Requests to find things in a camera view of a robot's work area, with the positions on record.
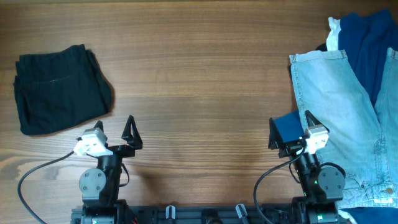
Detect black cable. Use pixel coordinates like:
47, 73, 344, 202
17, 151, 75, 224
253, 146, 307, 223

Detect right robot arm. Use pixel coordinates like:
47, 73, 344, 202
266, 110, 346, 224

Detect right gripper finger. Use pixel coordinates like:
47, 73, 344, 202
305, 110, 330, 132
268, 118, 284, 149

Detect folded black shorts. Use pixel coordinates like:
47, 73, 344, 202
14, 45, 113, 136

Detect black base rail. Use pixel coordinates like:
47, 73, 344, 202
70, 203, 352, 224

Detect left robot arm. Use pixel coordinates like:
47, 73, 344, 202
71, 116, 143, 224

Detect light blue denim shorts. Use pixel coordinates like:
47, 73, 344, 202
289, 48, 397, 208

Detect right black cable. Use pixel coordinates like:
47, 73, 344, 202
253, 146, 307, 223

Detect dark blue garment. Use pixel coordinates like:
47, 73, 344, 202
275, 10, 397, 142

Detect left black cable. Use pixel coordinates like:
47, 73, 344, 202
17, 151, 75, 224

